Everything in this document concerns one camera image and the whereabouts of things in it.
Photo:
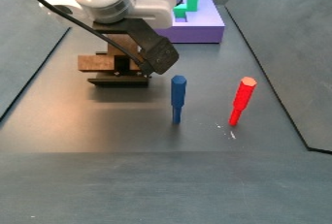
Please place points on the blue peg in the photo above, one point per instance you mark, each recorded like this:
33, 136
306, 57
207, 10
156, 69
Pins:
178, 95

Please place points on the green U-shaped block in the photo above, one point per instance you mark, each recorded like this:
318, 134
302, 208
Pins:
187, 6

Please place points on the purple base block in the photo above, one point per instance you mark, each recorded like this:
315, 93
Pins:
200, 27

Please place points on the black angle fixture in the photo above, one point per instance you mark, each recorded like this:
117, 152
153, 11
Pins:
120, 79

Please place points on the brown T-shaped block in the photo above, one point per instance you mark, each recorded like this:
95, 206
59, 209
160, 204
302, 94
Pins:
114, 60

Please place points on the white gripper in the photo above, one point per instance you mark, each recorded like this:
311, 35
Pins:
154, 11

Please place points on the red peg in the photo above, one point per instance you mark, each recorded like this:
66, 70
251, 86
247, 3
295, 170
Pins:
241, 98

